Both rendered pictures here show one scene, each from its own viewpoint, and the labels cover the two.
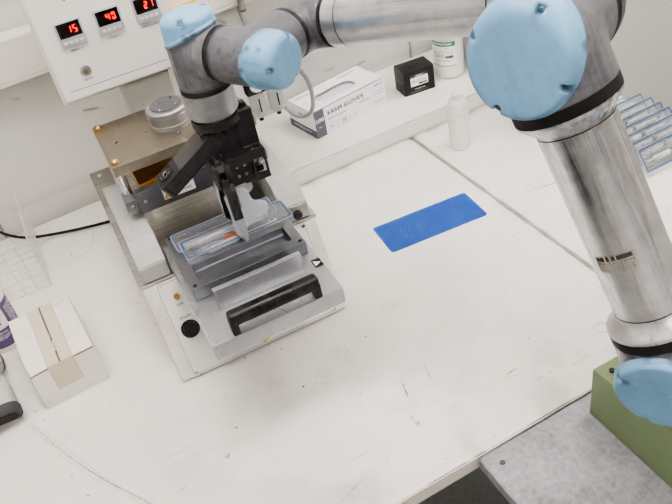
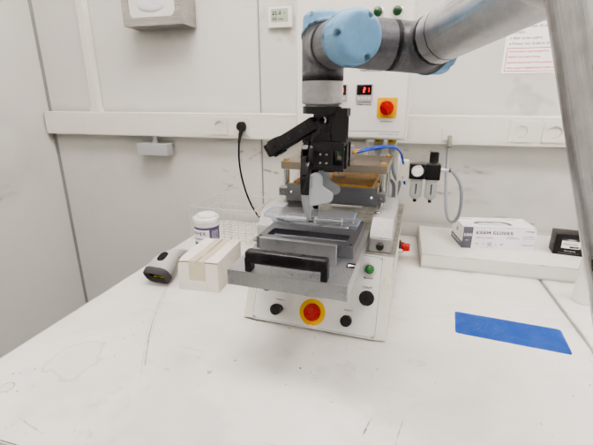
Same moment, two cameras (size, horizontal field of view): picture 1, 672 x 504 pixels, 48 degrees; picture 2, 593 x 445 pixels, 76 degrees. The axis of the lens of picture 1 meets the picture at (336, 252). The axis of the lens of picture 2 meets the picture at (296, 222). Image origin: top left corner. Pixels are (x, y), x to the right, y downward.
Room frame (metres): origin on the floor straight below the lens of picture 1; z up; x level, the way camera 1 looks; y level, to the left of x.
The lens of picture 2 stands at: (0.38, -0.26, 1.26)
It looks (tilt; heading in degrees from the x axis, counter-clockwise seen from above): 18 degrees down; 36
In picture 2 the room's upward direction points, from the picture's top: straight up
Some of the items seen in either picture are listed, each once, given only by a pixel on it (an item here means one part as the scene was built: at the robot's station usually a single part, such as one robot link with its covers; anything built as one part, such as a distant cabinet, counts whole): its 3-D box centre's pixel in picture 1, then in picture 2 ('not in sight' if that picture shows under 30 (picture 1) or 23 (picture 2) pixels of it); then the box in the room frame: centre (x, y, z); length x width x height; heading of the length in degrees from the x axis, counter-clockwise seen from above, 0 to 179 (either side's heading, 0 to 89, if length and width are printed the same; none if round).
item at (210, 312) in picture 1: (246, 265); (307, 246); (0.99, 0.15, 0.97); 0.30 x 0.22 x 0.08; 19
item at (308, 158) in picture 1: (405, 97); (553, 256); (1.81, -0.27, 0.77); 0.84 x 0.30 x 0.04; 111
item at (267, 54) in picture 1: (260, 52); (355, 41); (0.95, 0.04, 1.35); 0.11 x 0.11 x 0.08; 51
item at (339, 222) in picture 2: (237, 234); (310, 217); (0.99, 0.15, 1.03); 0.18 x 0.06 x 0.02; 108
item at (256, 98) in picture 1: (262, 87); (423, 177); (1.47, 0.08, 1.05); 0.15 x 0.05 x 0.15; 109
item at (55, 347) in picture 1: (58, 349); (211, 263); (1.08, 0.56, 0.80); 0.19 x 0.13 x 0.09; 21
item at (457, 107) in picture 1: (458, 119); (589, 276); (1.55, -0.35, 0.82); 0.05 x 0.05 x 0.14
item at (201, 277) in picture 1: (234, 245); (313, 233); (1.03, 0.17, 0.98); 0.20 x 0.17 x 0.03; 109
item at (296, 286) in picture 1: (274, 303); (286, 264); (0.86, 0.11, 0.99); 0.15 x 0.02 x 0.04; 109
